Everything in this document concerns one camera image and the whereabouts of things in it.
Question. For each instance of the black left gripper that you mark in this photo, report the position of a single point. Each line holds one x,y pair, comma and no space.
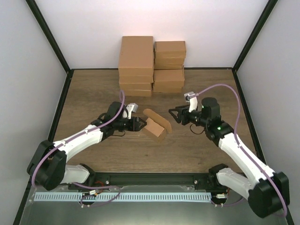
142,121

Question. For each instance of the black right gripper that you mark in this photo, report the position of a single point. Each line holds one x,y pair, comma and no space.
183,110

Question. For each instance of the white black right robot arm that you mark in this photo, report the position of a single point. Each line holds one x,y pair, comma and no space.
265,190

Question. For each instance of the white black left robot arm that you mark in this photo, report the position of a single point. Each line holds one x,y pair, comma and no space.
49,166

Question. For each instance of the bottom small cardboard box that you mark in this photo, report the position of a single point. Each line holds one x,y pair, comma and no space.
167,89

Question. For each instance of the small cardboard box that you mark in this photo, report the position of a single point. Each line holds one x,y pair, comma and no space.
170,49
167,89
169,78
161,63

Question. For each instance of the bottom large cardboard box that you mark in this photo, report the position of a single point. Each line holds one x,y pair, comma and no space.
138,93

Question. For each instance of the large cardboard box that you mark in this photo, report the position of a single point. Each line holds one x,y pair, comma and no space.
136,79
138,93
136,56
135,86

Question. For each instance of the upper small cardboard box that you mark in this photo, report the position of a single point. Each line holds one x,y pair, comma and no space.
161,63

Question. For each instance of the top small cardboard box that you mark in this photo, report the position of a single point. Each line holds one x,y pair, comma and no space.
170,49

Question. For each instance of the top large cardboard box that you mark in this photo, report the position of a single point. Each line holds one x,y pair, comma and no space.
136,56

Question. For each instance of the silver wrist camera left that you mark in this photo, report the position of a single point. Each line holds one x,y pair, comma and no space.
130,109

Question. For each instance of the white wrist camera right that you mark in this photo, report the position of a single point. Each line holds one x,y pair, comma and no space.
191,98

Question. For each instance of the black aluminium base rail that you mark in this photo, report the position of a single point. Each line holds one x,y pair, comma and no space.
210,181

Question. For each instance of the black cage frame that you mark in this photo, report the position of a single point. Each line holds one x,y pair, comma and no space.
69,72

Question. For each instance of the light blue slotted cable duct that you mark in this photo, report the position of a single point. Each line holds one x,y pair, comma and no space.
123,197

